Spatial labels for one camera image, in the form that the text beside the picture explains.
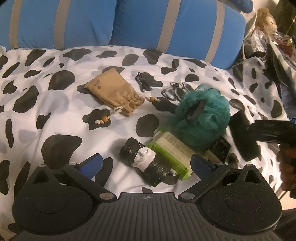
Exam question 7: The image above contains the small black printed box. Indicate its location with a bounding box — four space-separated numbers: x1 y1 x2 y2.
205 137 231 164

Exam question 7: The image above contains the green wet wipes pack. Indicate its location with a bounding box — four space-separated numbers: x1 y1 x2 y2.
147 131 196 180

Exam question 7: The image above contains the black bag white band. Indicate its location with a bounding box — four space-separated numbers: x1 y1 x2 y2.
119 138 179 187

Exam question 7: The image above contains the teal mesh bath loofah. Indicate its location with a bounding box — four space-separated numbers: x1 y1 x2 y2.
168 84 231 148

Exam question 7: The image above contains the tan drawstring pouch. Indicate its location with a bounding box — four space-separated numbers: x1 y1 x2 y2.
85 68 145 116

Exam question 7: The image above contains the person right hand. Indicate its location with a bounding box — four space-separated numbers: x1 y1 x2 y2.
276 144 295 191

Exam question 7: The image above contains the cow print blanket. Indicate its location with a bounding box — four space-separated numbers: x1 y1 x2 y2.
1 46 287 240

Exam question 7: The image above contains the cluttered plastic bags pile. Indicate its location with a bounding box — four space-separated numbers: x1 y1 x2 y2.
243 29 295 123

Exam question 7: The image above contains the brown teddy bear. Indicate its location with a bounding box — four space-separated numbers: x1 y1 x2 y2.
255 8 278 36

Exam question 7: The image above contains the right blue striped cushion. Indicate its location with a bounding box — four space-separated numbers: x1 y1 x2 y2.
111 1 245 69

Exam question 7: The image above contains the blue striped cushion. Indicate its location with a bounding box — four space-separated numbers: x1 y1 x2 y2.
111 1 245 69
1 1 117 50

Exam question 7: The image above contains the left blue striped cushion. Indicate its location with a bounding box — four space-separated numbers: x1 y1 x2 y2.
1 1 117 50

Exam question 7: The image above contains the grey carabiner strap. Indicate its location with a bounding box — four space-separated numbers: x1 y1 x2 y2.
160 81 193 102

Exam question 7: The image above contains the black usb cable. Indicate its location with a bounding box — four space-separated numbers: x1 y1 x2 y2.
134 71 154 93

